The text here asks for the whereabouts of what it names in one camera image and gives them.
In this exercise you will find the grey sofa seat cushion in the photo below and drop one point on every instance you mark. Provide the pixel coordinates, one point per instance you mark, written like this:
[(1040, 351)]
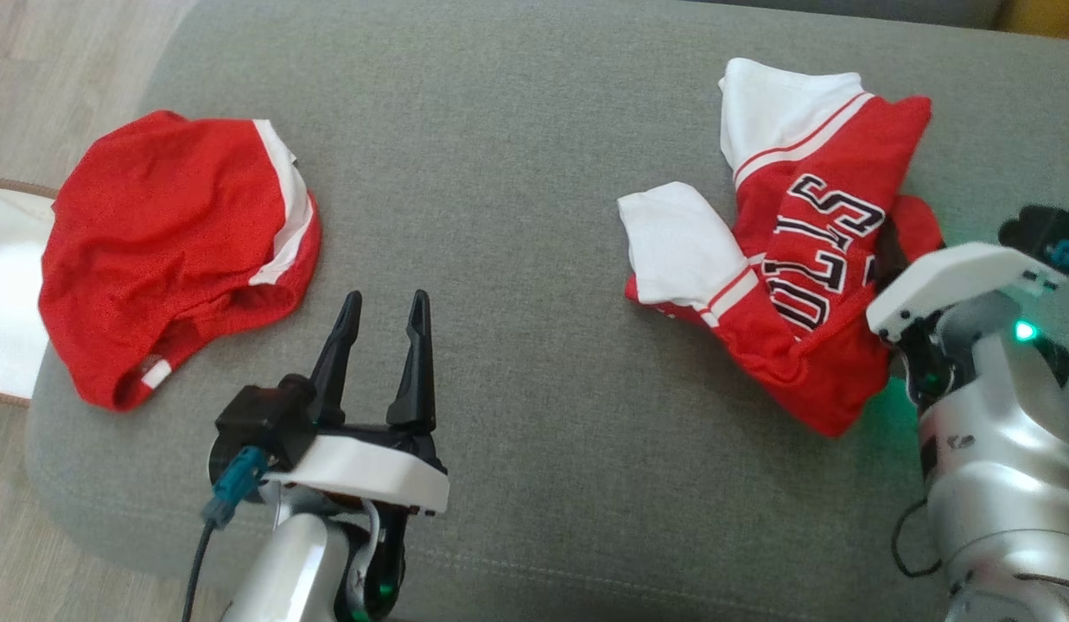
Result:
[(534, 173)]

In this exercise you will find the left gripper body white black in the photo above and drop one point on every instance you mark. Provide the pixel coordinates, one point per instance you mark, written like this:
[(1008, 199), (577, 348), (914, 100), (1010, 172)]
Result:
[(370, 471)]

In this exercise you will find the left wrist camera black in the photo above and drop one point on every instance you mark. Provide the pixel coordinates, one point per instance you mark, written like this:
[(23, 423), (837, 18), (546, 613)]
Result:
[(257, 419)]

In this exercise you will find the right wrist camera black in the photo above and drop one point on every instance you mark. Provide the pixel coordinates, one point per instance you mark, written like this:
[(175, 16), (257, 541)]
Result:
[(1040, 229)]

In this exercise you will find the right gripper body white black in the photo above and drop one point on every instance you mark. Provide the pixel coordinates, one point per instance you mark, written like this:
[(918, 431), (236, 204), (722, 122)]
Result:
[(957, 276)]

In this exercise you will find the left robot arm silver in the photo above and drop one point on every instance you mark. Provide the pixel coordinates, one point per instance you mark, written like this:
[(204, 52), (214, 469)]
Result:
[(292, 570)]

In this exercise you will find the yellow cushion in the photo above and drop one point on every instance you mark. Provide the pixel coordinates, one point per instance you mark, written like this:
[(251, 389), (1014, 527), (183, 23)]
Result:
[(1048, 15)]

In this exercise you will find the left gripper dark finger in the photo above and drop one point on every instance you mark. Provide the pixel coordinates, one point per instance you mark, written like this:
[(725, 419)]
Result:
[(416, 371), (331, 371)]

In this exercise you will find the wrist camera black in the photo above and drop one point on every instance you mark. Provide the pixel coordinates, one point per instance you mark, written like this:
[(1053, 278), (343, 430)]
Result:
[(1040, 229), (257, 419)]

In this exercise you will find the white basket brown rim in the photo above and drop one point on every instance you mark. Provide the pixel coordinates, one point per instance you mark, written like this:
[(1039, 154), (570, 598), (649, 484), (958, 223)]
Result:
[(7, 294)]

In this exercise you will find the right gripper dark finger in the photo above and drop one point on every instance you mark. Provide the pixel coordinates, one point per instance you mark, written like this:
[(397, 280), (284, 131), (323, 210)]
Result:
[(890, 259)]

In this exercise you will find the red white printed jersey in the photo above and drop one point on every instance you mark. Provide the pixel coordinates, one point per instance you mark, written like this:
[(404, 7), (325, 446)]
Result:
[(811, 259)]

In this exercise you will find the red mesh shorts white stripe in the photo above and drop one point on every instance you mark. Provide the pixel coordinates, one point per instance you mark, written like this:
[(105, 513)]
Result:
[(171, 233)]

